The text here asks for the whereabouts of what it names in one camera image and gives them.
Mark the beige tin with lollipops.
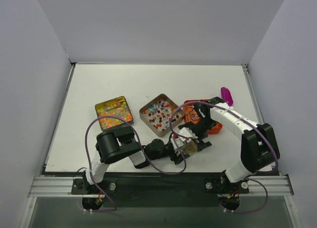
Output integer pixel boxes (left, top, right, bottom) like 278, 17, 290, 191
139, 93, 185, 137

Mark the orange tray with lollipops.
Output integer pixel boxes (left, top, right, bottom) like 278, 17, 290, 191
183, 103, 222, 135

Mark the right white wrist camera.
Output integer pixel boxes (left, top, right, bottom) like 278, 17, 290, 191
178, 127, 197, 141

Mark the gold tin with star candies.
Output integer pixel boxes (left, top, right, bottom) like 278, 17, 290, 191
95, 96, 134, 131

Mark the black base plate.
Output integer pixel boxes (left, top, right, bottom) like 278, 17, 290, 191
71, 172, 249, 211

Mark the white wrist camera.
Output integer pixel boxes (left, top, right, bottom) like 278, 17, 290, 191
171, 136, 184, 152
178, 127, 197, 141

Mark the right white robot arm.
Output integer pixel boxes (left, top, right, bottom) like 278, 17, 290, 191
178, 97, 280, 192

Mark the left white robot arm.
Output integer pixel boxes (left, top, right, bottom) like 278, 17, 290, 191
83, 127, 186, 194

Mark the gold jar lid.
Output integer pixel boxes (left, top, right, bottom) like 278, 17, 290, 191
182, 141, 199, 154

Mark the purple plastic scoop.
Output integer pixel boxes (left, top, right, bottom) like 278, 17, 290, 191
220, 87, 234, 106

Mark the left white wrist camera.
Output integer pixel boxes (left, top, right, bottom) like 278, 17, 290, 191
171, 136, 184, 152

